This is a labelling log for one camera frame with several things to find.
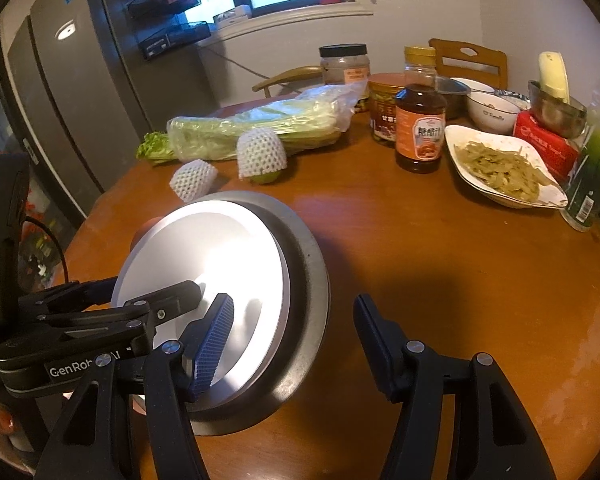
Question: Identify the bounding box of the clear plastic jar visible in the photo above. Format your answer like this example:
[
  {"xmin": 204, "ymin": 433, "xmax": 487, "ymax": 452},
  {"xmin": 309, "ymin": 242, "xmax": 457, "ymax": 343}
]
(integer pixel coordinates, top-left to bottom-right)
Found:
[{"xmin": 319, "ymin": 43, "xmax": 371, "ymax": 86}]

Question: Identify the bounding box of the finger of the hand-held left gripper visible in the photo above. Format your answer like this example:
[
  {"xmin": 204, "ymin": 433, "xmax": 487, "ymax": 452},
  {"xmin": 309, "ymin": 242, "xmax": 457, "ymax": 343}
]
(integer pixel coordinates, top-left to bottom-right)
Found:
[
  {"xmin": 18, "ymin": 275, "xmax": 117, "ymax": 314},
  {"xmin": 36, "ymin": 281, "xmax": 204, "ymax": 337}
]

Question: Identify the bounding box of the curved back wooden chair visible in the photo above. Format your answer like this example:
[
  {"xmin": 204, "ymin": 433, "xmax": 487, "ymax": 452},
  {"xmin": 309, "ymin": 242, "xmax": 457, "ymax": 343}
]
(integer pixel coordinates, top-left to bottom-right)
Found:
[{"xmin": 252, "ymin": 65, "xmax": 326, "ymax": 98}]

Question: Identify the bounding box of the yellow-lid glass jar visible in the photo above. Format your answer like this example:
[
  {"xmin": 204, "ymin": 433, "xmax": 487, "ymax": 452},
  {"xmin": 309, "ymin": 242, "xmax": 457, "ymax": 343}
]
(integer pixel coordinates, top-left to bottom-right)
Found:
[{"xmin": 403, "ymin": 46, "xmax": 438, "ymax": 88}]

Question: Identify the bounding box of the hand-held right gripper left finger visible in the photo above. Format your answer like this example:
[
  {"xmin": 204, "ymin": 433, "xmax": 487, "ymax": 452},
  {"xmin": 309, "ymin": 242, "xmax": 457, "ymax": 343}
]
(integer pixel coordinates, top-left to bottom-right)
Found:
[{"xmin": 32, "ymin": 292, "xmax": 236, "ymax": 480}]

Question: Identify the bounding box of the large steel bowl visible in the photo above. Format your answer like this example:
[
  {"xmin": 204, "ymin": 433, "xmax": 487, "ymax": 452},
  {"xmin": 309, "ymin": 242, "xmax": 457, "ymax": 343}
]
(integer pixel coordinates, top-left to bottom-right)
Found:
[{"xmin": 130, "ymin": 191, "xmax": 331, "ymax": 437}]

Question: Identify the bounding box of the pale yellow utensil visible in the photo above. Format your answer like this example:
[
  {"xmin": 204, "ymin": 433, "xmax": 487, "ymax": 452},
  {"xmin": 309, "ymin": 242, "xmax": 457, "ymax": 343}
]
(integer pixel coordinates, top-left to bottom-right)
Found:
[{"xmin": 538, "ymin": 51, "xmax": 571, "ymax": 103}]

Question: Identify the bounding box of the red tissue box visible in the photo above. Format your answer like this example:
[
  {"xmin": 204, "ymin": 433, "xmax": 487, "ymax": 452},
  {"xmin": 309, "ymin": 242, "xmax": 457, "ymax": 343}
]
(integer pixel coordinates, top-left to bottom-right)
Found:
[{"xmin": 512, "ymin": 110, "xmax": 583, "ymax": 181}]

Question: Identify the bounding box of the dark glass cabinet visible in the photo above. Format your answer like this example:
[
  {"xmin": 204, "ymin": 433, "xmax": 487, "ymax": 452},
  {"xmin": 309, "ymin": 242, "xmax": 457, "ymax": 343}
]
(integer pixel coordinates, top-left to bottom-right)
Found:
[{"xmin": 0, "ymin": 45, "xmax": 71, "ymax": 281}]

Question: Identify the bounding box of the pickle jar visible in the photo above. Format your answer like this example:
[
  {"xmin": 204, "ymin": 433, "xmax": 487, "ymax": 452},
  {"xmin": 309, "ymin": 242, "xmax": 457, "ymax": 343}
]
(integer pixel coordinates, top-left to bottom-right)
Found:
[{"xmin": 367, "ymin": 72, "xmax": 406, "ymax": 142}]

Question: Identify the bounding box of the dark sauce bottle orange label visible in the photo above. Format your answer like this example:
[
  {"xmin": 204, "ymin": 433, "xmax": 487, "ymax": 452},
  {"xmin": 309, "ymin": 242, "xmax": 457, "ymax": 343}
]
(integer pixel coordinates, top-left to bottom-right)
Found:
[{"xmin": 395, "ymin": 84, "xmax": 448, "ymax": 174}]

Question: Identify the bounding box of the wooden chair with cutout back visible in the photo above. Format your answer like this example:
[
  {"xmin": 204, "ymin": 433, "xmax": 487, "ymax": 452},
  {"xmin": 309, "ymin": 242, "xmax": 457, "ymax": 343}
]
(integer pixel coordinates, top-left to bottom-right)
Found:
[{"xmin": 428, "ymin": 38, "xmax": 508, "ymax": 91}]

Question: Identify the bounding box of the grey refrigerator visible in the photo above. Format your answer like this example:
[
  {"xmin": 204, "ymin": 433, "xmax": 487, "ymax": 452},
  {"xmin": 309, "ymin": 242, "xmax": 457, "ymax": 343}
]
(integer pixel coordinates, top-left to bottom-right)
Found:
[{"xmin": 0, "ymin": 0, "xmax": 216, "ymax": 221}]

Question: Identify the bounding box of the green fruit in foam net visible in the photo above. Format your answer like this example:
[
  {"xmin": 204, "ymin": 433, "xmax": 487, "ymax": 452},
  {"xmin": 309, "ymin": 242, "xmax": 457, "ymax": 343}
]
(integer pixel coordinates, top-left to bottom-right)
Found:
[{"xmin": 236, "ymin": 128, "xmax": 287, "ymax": 184}]

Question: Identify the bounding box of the red instant noodle bowl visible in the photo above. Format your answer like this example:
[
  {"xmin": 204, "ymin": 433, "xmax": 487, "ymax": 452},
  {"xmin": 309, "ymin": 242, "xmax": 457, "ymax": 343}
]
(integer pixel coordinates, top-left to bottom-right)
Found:
[{"xmin": 111, "ymin": 199, "xmax": 292, "ymax": 396}]

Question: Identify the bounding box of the small steel bowl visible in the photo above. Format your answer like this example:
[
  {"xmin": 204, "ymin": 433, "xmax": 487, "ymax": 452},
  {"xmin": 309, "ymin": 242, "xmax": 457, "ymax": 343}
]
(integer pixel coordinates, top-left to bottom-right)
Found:
[{"xmin": 527, "ymin": 80, "xmax": 588, "ymax": 139}]

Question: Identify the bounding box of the pink plate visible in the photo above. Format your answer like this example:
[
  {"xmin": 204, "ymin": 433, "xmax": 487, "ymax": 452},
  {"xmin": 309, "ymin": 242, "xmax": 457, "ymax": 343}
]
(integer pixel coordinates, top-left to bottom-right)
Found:
[{"xmin": 130, "ymin": 216, "xmax": 162, "ymax": 253}]

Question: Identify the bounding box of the white box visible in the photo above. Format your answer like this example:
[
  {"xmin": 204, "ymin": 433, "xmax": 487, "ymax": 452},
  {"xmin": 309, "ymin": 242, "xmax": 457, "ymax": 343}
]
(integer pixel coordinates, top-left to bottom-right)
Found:
[{"xmin": 214, "ymin": 4, "xmax": 253, "ymax": 28}]

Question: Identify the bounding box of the blue patterned bowl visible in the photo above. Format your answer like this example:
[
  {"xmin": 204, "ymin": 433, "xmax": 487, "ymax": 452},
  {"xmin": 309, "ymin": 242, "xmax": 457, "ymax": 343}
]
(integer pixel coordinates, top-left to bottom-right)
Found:
[{"xmin": 495, "ymin": 88, "xmax": 532, "ymax": 111}]

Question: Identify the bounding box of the dark metal pot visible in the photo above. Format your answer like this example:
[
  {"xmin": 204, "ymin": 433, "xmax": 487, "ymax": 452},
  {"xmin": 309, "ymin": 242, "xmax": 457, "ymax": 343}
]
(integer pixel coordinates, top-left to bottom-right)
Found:
[{"xmin": 436, "ymin": 76, "xmax": 472, "ymax": 118}]

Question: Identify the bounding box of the black cable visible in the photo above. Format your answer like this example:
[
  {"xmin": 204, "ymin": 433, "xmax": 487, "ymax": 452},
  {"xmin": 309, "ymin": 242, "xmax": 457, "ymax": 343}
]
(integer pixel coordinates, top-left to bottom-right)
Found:
[{"xmin": 24, "ymin": 217, "xmax": 70, "ymax": 283}]

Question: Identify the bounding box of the white dish of vegetables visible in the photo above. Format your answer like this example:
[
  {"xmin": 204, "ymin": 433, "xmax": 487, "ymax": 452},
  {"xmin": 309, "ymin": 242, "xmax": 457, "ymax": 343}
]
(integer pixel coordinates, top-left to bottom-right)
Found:
[{"xmin": 444, "ymin": 125, "xmax": 569, "ymax": 209}]

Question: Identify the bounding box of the bagged celery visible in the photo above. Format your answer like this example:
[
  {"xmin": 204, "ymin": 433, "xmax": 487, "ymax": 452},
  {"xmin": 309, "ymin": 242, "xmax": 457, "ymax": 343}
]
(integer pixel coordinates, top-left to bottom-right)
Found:
[{"xmin": 136, "ymin": 84, "xmax": 363, "ymax": 166}]

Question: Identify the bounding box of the green liquid plastic bottle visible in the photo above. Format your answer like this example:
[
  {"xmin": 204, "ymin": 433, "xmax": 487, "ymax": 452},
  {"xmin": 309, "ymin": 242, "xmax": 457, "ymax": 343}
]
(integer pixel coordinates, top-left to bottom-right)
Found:
[{"xmin": 560, "ymin": 55, "xmax": 600, "ymax": 232}]

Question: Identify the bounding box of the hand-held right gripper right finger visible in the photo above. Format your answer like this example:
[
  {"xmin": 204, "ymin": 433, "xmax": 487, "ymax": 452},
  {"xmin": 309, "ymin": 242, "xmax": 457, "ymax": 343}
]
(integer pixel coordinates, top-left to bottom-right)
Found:
[{"xmin": 352, "ymin": 294, "xmax": 558, "ymax": 480}]

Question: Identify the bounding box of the black magnetic shelf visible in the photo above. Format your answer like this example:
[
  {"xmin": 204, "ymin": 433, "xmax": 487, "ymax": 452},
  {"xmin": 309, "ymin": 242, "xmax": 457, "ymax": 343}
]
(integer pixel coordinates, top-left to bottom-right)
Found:
[
  {"xmin": 138, "ymin": 22, "xmax": 213, "ymax": 61},
  {"xmin": 125, "ymin": 0, "xmax": 201, "ymax": 19}
]

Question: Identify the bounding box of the white ceramic bowl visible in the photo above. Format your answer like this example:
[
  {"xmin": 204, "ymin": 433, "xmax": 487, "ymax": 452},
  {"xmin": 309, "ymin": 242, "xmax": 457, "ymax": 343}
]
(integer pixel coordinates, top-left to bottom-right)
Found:
[{"xmin": 466, "ymin": 91, "xmax": 521, "ymax": 134}]

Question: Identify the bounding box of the foam net wrapped fruit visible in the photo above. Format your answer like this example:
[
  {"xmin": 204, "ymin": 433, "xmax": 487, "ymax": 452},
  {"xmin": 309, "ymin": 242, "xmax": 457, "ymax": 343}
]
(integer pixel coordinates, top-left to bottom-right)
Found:
[{"xmin": 170, "ymin": 159, "xmax": 216, "ymax": 198}]

